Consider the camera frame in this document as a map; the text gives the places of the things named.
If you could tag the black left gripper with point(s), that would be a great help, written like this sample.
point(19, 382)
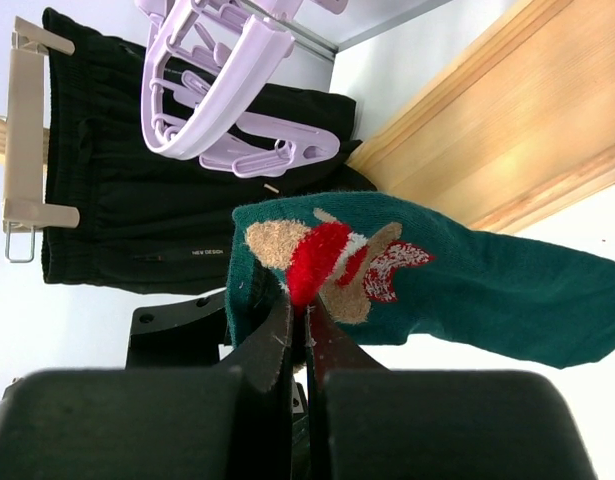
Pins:
point(177, 325)

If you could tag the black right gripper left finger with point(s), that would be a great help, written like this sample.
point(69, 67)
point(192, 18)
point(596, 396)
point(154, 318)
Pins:
point(86, 424)

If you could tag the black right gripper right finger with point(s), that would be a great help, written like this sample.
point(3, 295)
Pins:
point(369, 422)

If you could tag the green christmas sock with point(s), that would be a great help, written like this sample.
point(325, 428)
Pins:
point(386, 269)

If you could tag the purple round clip hanger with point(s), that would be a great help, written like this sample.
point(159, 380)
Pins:
point(205, 63)

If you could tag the black shorts on hanger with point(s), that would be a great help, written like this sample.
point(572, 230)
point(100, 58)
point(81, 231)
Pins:
point(149, 224)

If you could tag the wooden rack base tray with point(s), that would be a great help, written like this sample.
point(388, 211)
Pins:
point(518, 127)

